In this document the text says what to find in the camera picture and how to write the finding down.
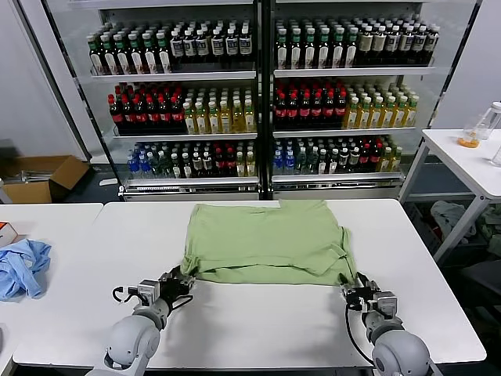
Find dark green cloth pile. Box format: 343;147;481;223
479;207;501;240

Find black plastic crate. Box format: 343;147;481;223
405;201;445;255

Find grey metal parts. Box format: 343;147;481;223
20;170;52;184

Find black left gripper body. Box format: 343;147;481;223
158;277;196;306

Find white metal cooler shelf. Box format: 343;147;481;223
272;172;404;183
272;126;417;138
273;67;436;78
90;70;258;82
123;175;260;187
113;132;258;141

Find glass beaker with orange liquid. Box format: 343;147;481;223
457;121;481;149

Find light green t-shirt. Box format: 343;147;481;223
180;199;358;287

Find orange and white box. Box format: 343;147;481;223
0;221;19;248

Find clear bottle white cap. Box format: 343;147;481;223
478;100;501;141

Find beverage cooler cabinet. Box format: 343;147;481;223
42;0;268;203
266;0;440;201

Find open cardboard box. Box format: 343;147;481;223
0;154;91;204

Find grey-green cloth pile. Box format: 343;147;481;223
430;200;478;246

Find crumpled light blue shirt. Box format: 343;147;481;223
0;238;53;302

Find red cap cola bottle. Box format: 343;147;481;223
158;94;173;133
323;90;337;130
311;90;325;130
133;95;148;134
171;94;186;133
287;91;301;131
299;90;313;130
274;91;288;131
214;148;227;178
359;143;373;173
121;95;136;135
225;148;238;178
334;90;348;130
146;95;160;134
370;142;384;173
108;95;124;135

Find black chair seat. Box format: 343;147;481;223
457;258;501;310

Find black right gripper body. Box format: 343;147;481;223
345;285;380;313

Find white side table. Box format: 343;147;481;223
398;128;501;264

